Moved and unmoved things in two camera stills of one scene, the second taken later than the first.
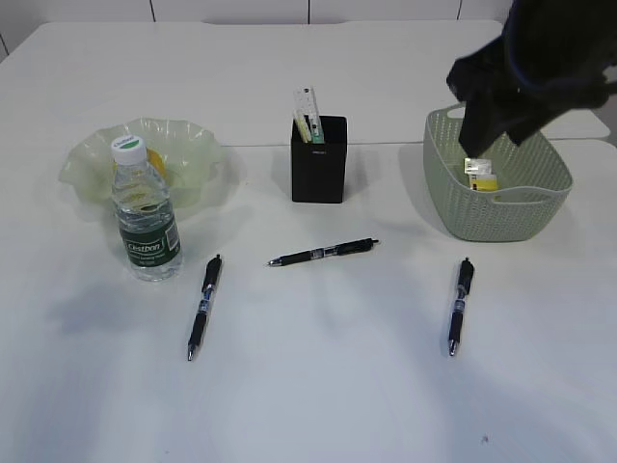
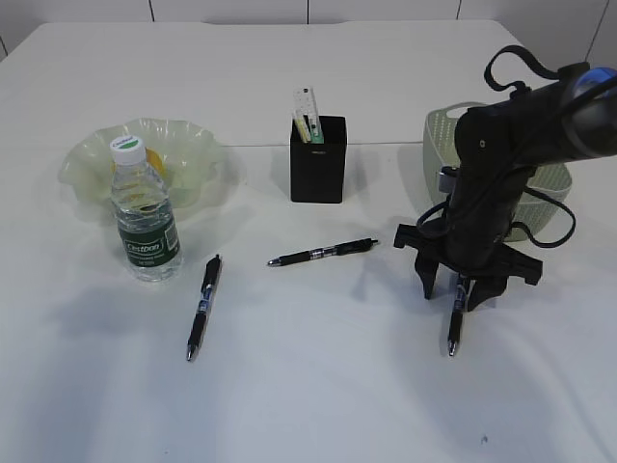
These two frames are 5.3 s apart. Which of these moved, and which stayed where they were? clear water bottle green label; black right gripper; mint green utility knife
Moved: black right gripper
Stayed: mint green utility knife; clear water bottle green label
